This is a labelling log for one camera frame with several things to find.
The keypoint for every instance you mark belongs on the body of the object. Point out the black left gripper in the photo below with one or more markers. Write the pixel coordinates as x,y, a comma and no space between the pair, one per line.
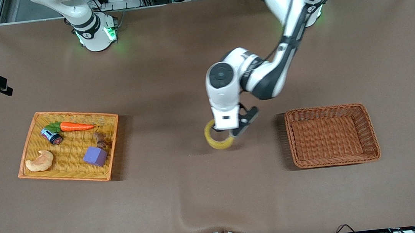
217,130

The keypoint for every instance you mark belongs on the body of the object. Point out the yellow adhesive tape roll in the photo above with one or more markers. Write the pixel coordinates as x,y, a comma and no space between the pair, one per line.
220,146

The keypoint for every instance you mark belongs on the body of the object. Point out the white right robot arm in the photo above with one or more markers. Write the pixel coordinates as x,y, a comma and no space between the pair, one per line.
95,39

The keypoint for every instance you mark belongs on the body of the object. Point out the brown table cover cloth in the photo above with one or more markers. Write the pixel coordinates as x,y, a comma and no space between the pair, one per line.
200,190

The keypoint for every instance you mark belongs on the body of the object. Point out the small blue battery can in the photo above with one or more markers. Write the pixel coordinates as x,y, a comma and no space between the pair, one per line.
52,136

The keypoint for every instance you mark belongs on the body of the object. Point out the orange toy carrot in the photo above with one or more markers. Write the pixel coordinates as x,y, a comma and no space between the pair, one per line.
75,126

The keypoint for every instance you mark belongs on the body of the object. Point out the toy croissant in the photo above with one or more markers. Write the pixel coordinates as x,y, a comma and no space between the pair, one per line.
40,163

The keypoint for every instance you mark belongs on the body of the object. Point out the orange yellow woven tray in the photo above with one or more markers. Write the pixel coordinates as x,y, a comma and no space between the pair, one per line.
66,169

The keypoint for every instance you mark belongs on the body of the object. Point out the small brown figurine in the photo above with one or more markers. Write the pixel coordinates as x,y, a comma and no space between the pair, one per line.
101,140

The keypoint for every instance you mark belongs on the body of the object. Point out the brown wicker basket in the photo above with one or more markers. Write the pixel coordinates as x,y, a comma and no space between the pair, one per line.
329,138

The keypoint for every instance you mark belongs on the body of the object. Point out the purple foam cube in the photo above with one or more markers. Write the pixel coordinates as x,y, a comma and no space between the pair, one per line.
95,156

